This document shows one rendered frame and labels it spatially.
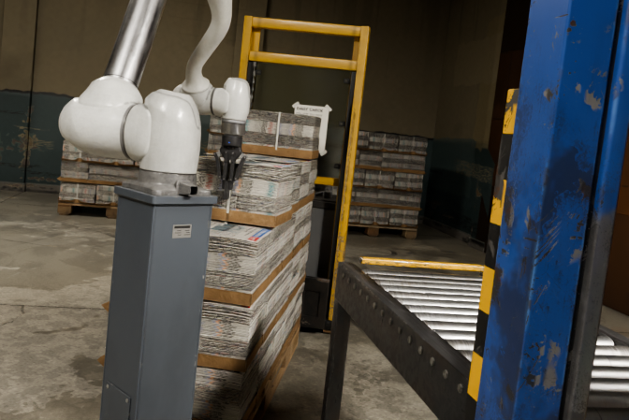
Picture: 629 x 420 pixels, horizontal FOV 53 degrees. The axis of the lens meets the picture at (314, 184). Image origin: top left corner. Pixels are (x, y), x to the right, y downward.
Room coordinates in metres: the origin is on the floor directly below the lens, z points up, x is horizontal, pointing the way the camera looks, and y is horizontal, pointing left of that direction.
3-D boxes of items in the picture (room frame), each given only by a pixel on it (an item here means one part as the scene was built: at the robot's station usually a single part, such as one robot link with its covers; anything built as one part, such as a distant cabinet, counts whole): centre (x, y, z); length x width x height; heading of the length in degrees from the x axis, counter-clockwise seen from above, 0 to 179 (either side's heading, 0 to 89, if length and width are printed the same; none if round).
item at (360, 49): (3.79, -0.18, 0.97); 0.09 x 0.09 x 1.75; 83
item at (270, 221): (2.50, 0.18, 0.86); 0.29 x 0.16 x 0.04; 170
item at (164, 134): (1.74, 0.41, 1.17); 0.18 x 0.16 x 0.22; 79
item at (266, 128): (3.40, 0.20, 0.65); 0.39 x 0.30 x 1.29; 83
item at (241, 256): (2.68, 0.28, 0.42); 1.17 x 0.39 x 0.83; 173
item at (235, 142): (2.36, 0.32, 1.11); 0.08 x 0.07 x 0.09; 83
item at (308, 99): (3.85, 0.14, 1.28); 0.57 x 0.01 x 0.65; 83
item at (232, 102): (2.36, 0.33, 1.30); 0.13 x 0.11 x 0.16; 79
